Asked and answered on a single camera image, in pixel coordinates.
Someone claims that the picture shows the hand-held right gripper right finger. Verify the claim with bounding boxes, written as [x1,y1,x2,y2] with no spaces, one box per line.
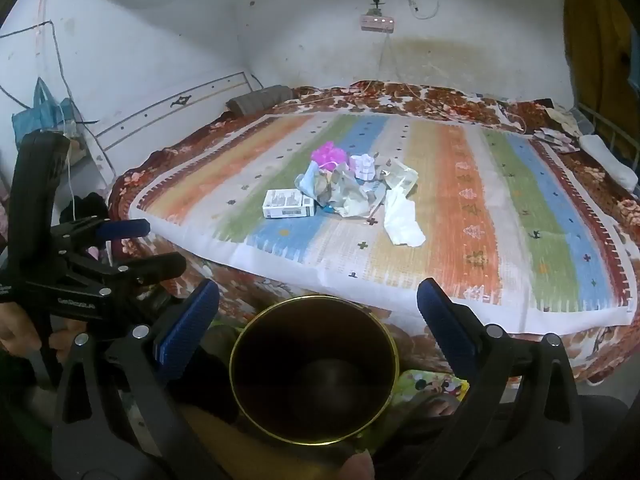
[416,276,588,480]

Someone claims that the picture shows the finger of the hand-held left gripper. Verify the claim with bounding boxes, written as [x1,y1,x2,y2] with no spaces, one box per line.
[50,217,152,261]
[65,252,187,303]

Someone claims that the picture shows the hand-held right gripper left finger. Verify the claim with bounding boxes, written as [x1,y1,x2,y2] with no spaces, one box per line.
[52,279,236,480]

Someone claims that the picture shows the dark bin with gold rim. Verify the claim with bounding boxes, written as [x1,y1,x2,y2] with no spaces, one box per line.
[229,296,400,445]

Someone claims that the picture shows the clear plastic bag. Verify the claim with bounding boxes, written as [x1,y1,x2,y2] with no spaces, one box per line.
[377,159,418,196]

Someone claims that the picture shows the grey wrapper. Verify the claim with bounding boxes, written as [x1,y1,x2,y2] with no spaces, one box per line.
[295,162,386,218]

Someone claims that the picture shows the pink plastic wrapper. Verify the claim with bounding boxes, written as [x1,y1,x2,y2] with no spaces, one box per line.
[310,142,351,171]

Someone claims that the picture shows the person's left hand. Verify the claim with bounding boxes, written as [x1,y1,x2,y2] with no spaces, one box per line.
[0,305,87,361]

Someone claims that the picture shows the black cloth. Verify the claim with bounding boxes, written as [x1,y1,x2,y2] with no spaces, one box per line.
[60,192,108,223]

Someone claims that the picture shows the blue tote bag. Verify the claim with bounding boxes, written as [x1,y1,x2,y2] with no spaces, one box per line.
[11,77,86,141]

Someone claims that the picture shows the white tissue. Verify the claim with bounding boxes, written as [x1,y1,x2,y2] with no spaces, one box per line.
[382,189,427,247]

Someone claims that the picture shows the striped colourful mat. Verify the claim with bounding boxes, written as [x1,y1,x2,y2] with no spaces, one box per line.
[129,110,637,333]

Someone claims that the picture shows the white headboard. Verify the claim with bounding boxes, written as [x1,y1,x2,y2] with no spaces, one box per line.
[65,71,256,186]

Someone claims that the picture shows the white cardboard box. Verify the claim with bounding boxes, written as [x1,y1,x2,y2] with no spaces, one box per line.
[262,188,316,219]

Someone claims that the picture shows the small white packet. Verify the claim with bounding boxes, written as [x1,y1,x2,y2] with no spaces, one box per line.
[349,152,378,181]

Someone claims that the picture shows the small printed papers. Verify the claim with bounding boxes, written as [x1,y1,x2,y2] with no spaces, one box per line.
[532,127,576,153]

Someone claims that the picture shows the white rolled cloth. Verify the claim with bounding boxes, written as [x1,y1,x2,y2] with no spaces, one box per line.
[580,135,640,188]

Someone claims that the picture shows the cream cloth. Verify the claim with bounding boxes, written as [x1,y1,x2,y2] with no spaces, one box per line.
[545,105,583,138]

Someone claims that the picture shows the dark wall cable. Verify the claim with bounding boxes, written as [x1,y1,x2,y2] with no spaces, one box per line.
[0,21,68,106]

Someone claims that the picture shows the metal rail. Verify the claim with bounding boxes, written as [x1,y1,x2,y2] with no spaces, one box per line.
[575,102,640,161]

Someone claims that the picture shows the white charger cable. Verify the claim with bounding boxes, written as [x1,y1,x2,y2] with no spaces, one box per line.
[404,0,441,21]

